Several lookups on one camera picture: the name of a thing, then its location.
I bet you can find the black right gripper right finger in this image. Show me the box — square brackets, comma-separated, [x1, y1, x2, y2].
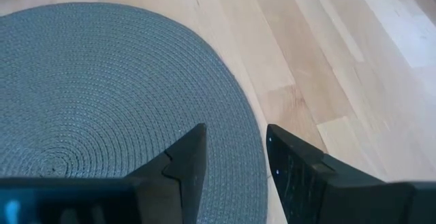
[266, 123, 415, 224]

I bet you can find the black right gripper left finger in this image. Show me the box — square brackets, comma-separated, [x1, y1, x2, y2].
[125, 123, 208, 224]

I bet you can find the round grey woven placemat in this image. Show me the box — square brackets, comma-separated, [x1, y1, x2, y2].
[0, 1, 268, 224]

